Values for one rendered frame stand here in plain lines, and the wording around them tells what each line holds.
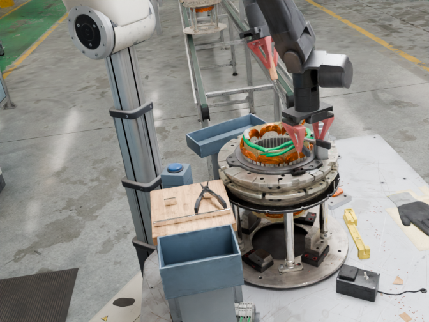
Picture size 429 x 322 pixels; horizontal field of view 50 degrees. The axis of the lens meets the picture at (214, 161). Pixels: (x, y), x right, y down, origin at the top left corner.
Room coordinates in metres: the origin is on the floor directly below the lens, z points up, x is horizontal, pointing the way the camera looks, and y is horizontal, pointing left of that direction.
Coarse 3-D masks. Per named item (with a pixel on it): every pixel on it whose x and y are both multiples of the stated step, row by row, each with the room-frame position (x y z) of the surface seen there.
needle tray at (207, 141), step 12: (228, 120) 1.41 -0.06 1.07; (240, 120) 1.42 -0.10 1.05; (252, 120) 1.43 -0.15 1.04; (192, 132) 1.35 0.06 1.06; (204, 132) 1.37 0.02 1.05; (216, 132) 1.39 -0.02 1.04; (228, 132) 1.40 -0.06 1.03; (240, 132) 1.30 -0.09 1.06; (192, 144) 1.30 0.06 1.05; (204, 144) 1.25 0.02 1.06; (216, 144) 1.27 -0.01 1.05; (204, 156) 1.25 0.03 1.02; (216, 156) 1.32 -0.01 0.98; (216, 168) 1.33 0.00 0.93
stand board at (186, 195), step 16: (160, 192) 1.00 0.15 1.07; (176, 192) 0.99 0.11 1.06; (192, 192) 0.98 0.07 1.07; (224, 192) 0.97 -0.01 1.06; (160, 208) 0.93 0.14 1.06; (176, 208) 0.92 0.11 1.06; (192, 208) 0.91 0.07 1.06; (208, 208) 0.90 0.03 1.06; (176, 224) 0.86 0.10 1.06; (192, 224) 0.85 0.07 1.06; (208, 224) 0.84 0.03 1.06; (224, 224) 0.83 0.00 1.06
